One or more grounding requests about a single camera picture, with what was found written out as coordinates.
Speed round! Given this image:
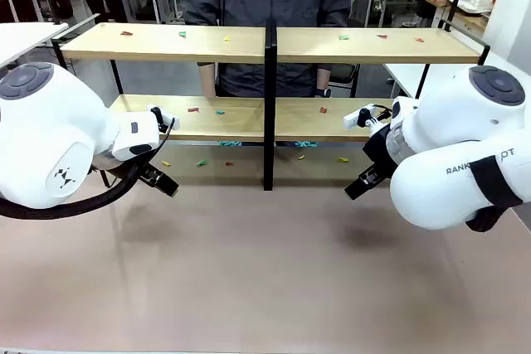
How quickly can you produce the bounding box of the white side table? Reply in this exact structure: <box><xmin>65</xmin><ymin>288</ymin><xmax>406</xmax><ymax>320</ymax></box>
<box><xmin>382</xmin><ymin>62</ymin><xmax>432</xmax><ymax>100</ymax></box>
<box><xmin>0</xmin><ymin>21</ymin><xmax>70</xmax><ymax>70</ymax></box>

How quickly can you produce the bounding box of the black office chair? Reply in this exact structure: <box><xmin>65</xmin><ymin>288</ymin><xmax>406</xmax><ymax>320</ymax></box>
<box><xmin>330</xmin><ymin>63</ymin><xmax>360</xmax><ymax>100</ymax></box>

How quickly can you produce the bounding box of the black arm strap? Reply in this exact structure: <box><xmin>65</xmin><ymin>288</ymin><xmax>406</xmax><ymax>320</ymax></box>
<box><xmin>465</xmin><ymin>153</ymin><xmax>524</xmax><ymax>234</ymax></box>

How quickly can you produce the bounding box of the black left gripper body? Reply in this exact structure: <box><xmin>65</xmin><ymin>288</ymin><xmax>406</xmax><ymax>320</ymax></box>
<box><xmin>124</xmin><ymin>158</ymin><xmax>158</xmax><ymax>184</ymax></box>

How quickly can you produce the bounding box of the black bag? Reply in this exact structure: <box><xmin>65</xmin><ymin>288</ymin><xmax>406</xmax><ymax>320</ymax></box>
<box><xmin>51</xmin><ymin>0</ymin><xmax>75</xmax><ymax>20</ymax></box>

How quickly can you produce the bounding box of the black cable hose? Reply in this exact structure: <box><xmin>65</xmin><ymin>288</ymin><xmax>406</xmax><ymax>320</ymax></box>
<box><xmin>0</xmin><ymin>138</ymin><xmax>167</xmax><ymax>221</ymax></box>

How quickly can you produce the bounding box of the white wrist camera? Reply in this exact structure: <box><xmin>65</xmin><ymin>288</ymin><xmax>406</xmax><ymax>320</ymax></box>
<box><xmin>146</xmin><ymin>104</ymin><xmax>183</xmax><ymax>132</ymax></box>
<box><xmin>342</xmin><ymin>104</ymin><xmax>394</xmax><ymax>131</ymax></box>

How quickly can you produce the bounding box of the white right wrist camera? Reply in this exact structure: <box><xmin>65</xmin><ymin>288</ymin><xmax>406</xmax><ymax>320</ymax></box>
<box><xmin>342</xmin><ymin>104</ymin><xmax>394</xmax><ymax>131</ymax></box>

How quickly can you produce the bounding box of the wooden shelf unit black frame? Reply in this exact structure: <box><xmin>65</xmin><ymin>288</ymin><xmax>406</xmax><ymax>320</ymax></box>
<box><xmin>51</xmin><ymin>18</ymin><xmax>275</xmax><ymax>192</ymax></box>
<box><xmin>267</xmin><ymin>17</ymin><xmax>493</xmax><ymax>192</ymax></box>

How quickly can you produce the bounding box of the person right forearm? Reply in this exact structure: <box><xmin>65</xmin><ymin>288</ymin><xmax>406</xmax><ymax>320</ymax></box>
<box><xmin>198</xmin><ymin>63</ymin><xmax>218</xmax><ymax>98</ymax></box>

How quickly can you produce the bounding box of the person left forearm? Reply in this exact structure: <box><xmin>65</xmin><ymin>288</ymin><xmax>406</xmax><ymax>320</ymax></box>
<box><xmin>316</xmin><ymin>65</ymin><xmax>334</xmax><ymax>99</ymax></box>

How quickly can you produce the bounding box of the background wooden table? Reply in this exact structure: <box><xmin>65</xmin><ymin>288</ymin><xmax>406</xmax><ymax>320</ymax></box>
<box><xmin>421</xmin><ymin>0</ymin><xmax>499</xmax><ymax>36</ymax></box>

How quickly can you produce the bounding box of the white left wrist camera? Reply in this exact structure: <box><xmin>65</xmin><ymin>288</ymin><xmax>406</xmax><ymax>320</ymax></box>
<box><xmin>146</xmin><ymin>104</ymin><xmax>183</xmax><ymax>132</ymax></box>

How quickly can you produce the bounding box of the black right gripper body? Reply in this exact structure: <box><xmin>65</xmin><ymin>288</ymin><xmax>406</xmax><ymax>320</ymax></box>
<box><xmin>362</xmin><ymin>124</ymin><xmax>400</xmax><ymax>181</ymax></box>

